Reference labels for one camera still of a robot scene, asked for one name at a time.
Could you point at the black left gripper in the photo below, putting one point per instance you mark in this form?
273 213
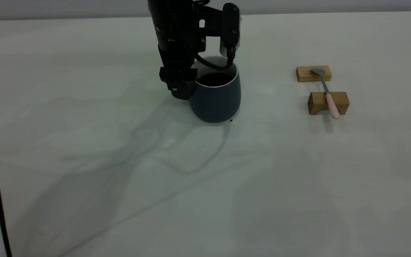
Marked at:
178 43

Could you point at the dark grey ceramic mug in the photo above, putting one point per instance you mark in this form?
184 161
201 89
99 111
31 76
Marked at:
216 103

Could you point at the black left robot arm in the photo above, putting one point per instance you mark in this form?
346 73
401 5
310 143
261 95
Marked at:
171 10

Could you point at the dark coffee liquid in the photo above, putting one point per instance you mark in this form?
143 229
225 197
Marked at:
214 80

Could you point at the flat rectangular wooden block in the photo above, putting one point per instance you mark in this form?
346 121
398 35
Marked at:
305 74

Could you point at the arched wooden block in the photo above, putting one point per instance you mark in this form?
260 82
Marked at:
318 101

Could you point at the black left camera mount bracket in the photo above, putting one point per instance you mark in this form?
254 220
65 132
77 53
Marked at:
212 18

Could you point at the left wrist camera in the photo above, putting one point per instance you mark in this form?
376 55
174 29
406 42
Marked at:
231 25

